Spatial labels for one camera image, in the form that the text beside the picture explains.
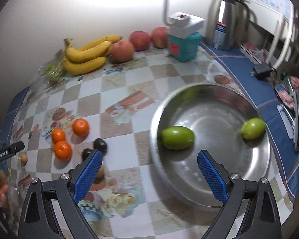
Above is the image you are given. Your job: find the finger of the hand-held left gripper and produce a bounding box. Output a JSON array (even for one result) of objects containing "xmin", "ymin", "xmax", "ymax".
[{"xmin": 0, "ymin": 141, "xmax": 25, "ymax": 167}]

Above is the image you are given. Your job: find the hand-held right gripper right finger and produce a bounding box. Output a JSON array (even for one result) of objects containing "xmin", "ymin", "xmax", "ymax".
[{"xmin": 197, "ymin": 150, "xmax": 282, "ymax": 239}]

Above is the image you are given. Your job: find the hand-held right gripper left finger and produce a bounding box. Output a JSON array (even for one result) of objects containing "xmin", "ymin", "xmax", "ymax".
[{"xmin": 18, "ymin": 150, "xmax": 103, "ymax": 239}]

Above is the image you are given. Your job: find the stainless steel bowl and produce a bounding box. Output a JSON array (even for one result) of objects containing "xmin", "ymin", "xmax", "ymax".
[{"xmin": 149, "ymin": 83, "xmax": 272, "ymax": 208}]

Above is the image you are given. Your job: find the orange tangerine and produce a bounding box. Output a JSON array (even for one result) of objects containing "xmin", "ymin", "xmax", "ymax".
[
  {"xmin": 72, "ymin": 119, "xmax": 90, "ymax": 137},
  {"xmin": 53, "ymin": 141, "xmax": 73, "ymax": 161},
  {"xmin": 51, "ymin": 129, "xmax": 66, "ymax": 143}
]

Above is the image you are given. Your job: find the green oval fruit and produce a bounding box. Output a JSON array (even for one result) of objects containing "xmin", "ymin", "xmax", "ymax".
[
  {"xmin": 241, "ymin": 118, "xmax": 267, "ymax": 140},
  {"xmin": 162, "ymin": 126, "xmax": 195, "ymax": 150}
]

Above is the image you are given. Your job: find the clear bag of green fruit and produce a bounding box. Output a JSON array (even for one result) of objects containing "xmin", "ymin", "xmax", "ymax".
[{"xmin": 31, "ymin": 55, "xmax": 66, "ymax": 85}]

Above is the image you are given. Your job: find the yellow banana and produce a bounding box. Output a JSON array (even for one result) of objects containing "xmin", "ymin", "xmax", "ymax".
[
  {"xmin": 78, "ymin": 35, "xmax": 122, "ymax": 51},
  {"xmin": 63, "ymin": 56, "xmax": 107, "ymax": 75},
  {"xmin": 64, "ymin": 38, "xmax": 112, "ymax": 63}
]

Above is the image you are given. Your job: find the black power adapter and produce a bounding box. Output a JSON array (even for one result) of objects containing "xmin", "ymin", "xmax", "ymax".
[{"xmin": 251, "ymin": 63, "xmax": 272, "ymax": 80}]

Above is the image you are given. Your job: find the red apple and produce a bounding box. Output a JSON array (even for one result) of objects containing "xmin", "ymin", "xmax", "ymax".
[
  {"xmin": 109, "ymin": 40, "xmax": 135, "ymax": 64},
  {"xmin": 129, "ymin": 31, "xmax": 150, "ymax": 52},
  {"xmin": 151, "ymin": 27, "xmax": 168, "ymax": 49}
]

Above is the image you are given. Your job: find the teal plastic container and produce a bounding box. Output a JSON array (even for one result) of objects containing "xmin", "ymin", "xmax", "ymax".
[{"xmin": 167, "ymin": 32, "xmax": 203, "ymax": 62}]

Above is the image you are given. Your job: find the red plastic bag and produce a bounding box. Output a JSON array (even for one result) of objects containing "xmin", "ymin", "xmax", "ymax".
[{"xmin": 242, "ymin": 43, "xmax": 265, "ymax": 60}]

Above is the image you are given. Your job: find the white power strip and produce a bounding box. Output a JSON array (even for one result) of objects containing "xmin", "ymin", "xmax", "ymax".
[{"xmin": 167, "ymin": 17, "xmax": 205, "ymax": 37}]

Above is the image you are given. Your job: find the stainless steel thermos jug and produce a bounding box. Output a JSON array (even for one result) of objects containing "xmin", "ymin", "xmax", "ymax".
[{"xmin": 206, "ymin": 0, "xmax": 257, "ymax": 51}]

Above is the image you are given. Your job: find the white plastic rack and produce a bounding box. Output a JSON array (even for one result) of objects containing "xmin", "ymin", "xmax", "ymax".
[{"xmin": 247, "ymin": 0, "xmax": 299, "ymax": 66}]

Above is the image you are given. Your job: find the white gooseneck lamp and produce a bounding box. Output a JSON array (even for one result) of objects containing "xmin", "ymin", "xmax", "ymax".
[{"xmin": 159, "ymin": 0, "xmax": 190, "ymax": 27}]

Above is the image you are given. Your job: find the white plastic bracket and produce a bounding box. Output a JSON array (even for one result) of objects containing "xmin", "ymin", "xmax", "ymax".
[{"xmin": 276, "ymin": 105, "xmax": 296, "ymax": 140}]

